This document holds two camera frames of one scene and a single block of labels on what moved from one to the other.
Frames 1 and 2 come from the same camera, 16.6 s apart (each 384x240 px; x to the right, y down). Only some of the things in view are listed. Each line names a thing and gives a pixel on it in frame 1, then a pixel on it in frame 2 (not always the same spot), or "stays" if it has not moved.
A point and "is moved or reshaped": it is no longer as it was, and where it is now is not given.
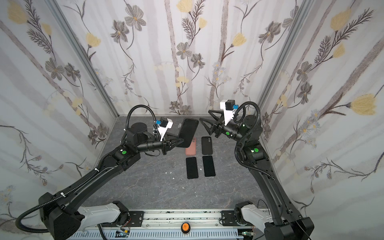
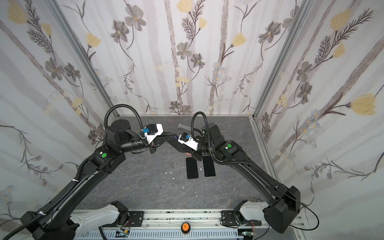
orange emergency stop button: (185, 227) stays
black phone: (208, 166) stays
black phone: (187, 130) is moved or reshaped
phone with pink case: (192, 168) stays
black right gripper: (218, 128) → (197, 153)
